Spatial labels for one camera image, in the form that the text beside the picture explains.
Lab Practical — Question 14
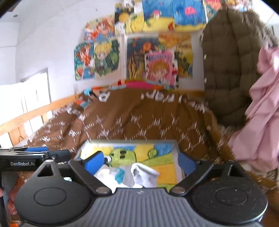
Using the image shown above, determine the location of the olive quilted down jacket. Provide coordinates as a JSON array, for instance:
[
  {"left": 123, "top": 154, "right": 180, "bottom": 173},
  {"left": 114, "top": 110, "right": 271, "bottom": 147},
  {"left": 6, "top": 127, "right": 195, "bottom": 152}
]
[{"left": 201, "top": 8, "right": 278, "bottom": 126}]

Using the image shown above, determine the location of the pink crumpled cloth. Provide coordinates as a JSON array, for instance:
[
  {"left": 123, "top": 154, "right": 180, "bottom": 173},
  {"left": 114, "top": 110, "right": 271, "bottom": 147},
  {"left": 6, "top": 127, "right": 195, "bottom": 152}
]
[{"left": 228, "top": 47, "right": 278, "bottom": 172}]

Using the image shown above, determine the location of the wooden bed rail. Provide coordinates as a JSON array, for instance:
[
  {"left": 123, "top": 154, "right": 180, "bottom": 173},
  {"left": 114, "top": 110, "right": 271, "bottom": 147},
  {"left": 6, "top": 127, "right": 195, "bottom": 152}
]
[{"left": 1, "top": 95, "right": 79, "bottom": 145}]

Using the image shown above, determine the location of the blond boy green drawing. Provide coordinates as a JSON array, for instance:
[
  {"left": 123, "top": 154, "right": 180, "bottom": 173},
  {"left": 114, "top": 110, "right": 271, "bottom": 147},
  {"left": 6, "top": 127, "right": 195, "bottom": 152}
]
[{"left": 94, "top": 38, "right": 121, "bottom": 80}]

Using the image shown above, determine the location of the top left anime girl drawing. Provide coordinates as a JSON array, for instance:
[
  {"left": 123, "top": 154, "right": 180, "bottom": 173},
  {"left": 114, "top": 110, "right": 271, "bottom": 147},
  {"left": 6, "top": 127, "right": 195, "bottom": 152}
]
[{"left": 84, "top": 15, "right": 115, "bottom": 43}]

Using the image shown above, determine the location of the person left hand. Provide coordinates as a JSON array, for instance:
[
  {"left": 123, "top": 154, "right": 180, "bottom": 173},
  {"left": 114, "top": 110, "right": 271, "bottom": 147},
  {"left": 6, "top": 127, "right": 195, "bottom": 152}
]
[{"left": 1, "top": 172, "right": 25, "bottom": 215}]

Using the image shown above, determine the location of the grey white cloth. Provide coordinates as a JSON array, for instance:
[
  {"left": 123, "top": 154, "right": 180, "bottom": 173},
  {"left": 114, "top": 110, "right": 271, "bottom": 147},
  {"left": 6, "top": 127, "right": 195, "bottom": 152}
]
[{"left": 131, "top": 163, "right": 160, "bottom": 188}]

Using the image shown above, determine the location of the blue jellyfish drawing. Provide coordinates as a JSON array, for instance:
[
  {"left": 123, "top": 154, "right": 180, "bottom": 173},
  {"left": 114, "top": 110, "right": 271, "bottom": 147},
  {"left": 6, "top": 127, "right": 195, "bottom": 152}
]
[{"left": 173, "top": 0, "right": 207, "bottom": 32}]

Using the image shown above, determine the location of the orange haired girl drawing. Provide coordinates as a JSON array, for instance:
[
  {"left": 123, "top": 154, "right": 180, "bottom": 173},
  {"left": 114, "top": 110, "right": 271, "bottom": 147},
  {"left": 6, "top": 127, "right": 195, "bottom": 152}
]
[{"left": 74, "top": 42, "right": 95, "bottom": 81}]

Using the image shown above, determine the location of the dark orange fish drawing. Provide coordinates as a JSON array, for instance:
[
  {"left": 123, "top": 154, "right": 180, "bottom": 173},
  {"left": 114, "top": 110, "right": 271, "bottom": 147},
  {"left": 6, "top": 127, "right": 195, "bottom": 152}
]
[{"left": 126, "top": 36, "right": 159, "bottom": 80}]

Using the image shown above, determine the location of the blue yellow island drawing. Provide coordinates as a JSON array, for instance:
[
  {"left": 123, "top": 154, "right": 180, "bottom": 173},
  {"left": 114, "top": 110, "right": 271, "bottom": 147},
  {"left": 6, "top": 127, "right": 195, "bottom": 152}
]
[{"left": 142, "top": 0, "right": 175, "bottom": 32}]

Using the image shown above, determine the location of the brown PF patterned blanket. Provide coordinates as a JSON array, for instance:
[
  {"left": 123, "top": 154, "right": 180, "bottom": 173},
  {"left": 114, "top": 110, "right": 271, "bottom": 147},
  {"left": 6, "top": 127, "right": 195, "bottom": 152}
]
[{"left": 17, "top": 80, "right": 273, "bottom": 193}]

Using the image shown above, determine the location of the metal tray with frog drawing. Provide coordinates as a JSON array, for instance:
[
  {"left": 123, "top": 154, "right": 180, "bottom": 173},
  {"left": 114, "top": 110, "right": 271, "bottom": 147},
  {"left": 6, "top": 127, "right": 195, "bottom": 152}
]
[{"left": 75, "top": 140, "right": 185, "bottom": 190}]

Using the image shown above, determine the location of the pink anime girl drawing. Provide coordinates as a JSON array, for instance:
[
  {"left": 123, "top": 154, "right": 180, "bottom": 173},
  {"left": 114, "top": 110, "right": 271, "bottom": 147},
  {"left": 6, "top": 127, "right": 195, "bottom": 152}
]
[{"left": 145, "top": 48, "right": 178, "bottom": 87}]

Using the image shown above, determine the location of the red haired face drawing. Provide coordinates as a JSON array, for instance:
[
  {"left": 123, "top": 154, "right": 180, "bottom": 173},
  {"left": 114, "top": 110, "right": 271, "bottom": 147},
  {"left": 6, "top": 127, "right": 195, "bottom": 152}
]
[{"left": 203, "top": 0, "right": 226, "bottom": 22}]

